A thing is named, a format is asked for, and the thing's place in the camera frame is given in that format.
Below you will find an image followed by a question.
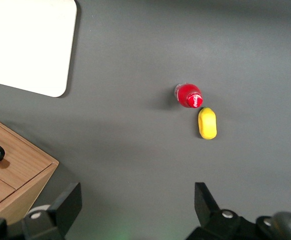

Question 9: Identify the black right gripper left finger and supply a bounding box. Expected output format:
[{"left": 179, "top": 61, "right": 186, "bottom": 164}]
[{"left": 22, "top": 182, "right": 83, "bottom": 240}]

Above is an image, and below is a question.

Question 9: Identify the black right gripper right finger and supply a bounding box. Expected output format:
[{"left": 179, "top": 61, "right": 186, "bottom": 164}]
[{"left": 185, "top": 182, "right": 259, "bottom": 240}]

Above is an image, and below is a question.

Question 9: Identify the red coke bottle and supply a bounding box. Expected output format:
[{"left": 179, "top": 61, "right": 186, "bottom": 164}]
[{"left": 173, "top": 82, "right": 204, "bottom": 109}]

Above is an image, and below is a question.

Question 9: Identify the cream rectangular tray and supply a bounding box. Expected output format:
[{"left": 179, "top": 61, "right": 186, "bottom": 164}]
[{"left": 0, "top": 0, "right": 78, "bottom": 98}]

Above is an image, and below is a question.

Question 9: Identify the wooden drawer cabinet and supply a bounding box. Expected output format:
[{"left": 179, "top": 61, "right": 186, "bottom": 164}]
[{"left": 0, "top": 112, "right": 60, "bottom": 226}]

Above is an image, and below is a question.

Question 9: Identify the wooden lower drawer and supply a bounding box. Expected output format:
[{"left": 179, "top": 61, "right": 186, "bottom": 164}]
[{"left": 0, "top": 112, "right": 54, "bottom": 190}]

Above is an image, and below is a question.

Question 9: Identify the yellow toy fruit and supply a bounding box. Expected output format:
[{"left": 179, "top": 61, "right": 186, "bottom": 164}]
[{"left": 197, "top": 106, "right": 218, "bottom": 140}]

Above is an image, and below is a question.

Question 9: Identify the grey camera cable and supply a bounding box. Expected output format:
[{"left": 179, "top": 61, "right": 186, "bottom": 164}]
[{"left": 270, "top": 211, "right": 291, "bottom": 240}]

